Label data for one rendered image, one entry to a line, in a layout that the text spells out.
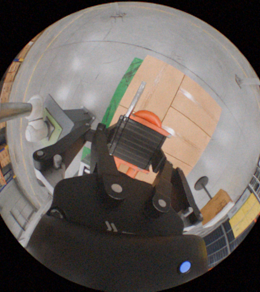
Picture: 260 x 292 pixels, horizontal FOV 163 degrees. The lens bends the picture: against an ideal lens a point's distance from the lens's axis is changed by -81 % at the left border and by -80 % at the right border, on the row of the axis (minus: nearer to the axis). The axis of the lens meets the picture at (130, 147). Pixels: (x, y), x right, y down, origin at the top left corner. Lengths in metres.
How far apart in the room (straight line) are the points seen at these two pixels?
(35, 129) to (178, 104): 1.20
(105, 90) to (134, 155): 1.40
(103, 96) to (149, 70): 0.82
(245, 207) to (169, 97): 7.10
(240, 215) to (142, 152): 7.25
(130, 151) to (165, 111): 0.77
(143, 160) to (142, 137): 0.04
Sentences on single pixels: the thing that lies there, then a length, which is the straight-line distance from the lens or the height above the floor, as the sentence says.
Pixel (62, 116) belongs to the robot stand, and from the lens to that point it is 0.90.
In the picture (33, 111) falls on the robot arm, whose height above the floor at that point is 1.01.
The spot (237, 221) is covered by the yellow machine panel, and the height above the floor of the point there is 1.38.
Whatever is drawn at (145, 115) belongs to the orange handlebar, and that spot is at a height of 1.25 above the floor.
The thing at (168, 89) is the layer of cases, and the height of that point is 0.54.
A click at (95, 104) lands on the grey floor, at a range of 1.55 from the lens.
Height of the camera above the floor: 1.42
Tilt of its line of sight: 70 degrees down
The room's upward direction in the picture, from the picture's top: 168 degrees counter-clockwise
